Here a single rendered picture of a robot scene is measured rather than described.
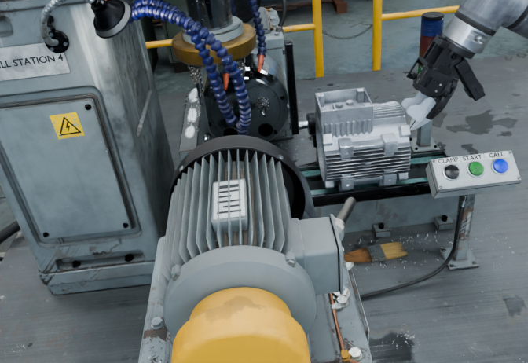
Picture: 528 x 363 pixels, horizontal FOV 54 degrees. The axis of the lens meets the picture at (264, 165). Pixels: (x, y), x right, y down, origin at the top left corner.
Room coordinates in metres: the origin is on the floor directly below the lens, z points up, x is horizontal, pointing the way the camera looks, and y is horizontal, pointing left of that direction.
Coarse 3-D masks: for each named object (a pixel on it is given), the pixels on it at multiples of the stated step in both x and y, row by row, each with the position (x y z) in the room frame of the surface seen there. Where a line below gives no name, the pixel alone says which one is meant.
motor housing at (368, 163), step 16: (384, 112) 1.07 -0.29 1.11; (400, 112) 1.07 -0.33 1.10; (384, 128) 1.04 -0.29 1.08; (320, 144) 1.16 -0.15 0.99; (336, 144) 1.03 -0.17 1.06; (368, 144) 1.01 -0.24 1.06; (400, 144) 1.01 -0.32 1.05; (320, 160) 1.13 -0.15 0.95; (336, 160) 1.00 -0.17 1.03; (352, 160) 1.00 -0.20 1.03; (368, 160) 1.00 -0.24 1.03; (384, 160) 0.99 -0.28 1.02; (400, 160) 1.00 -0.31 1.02; (336, 176) 1.00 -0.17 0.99; (352, 176) 1.00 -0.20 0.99; (368, 176) 1.00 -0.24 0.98
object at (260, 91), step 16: (256, 48) 1.46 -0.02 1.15; (256, 64) 1.33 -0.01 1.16; (272, 64) 1.39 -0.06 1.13; (208, 80) 1.34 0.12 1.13; (256, 80) 1.30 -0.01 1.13; (272, 80) 1.30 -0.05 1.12; (208, 96) 1.30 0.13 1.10; (256, 96) 1.30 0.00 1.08; (272, 96) 1.30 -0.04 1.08; (208, 112) 1.30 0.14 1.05; (256, 112) 1.30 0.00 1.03; (272, 112) 1.30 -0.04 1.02; (288, 112) 1.30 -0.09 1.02; (224, 128) 1.30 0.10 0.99; (256, 128) 1.30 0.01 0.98; (272, 128) 1.29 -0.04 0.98
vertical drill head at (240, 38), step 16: (192, 0) 1.05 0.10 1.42; (208, 0) 1.04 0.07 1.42; (224, 0) 1.06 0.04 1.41; (192, 16) 1.06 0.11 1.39; (208, 16) 1.04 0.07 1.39; (224, 16) 1.06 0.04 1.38; (224, 32) 1.03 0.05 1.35; (240, 32) 1.06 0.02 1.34; (176, 48) 1.04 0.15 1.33; (192, 48) 1.02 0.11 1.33; (208, 48) 1.01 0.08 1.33; (240, 48) 1.02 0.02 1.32; (192, 64) 1.02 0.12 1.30; (240, 64) 1.04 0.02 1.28
